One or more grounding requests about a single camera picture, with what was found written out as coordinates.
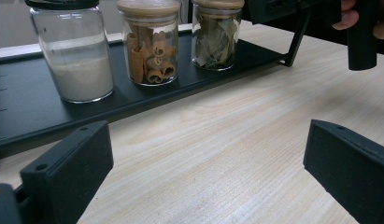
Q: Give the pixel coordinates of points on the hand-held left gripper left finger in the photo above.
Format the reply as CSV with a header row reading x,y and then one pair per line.
x,y
68,174

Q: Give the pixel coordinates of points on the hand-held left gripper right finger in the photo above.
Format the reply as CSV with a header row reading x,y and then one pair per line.
x,y
351,168

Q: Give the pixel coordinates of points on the wooden-lid glass jar bay leaves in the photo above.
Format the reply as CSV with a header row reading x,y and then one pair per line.
x,y
216,43

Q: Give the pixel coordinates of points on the black metal two-tier rack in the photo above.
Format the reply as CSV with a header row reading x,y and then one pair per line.
x,y
24,102

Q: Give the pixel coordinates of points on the metal-lid glass jar white powder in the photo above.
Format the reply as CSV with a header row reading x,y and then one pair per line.
x,y
80,74

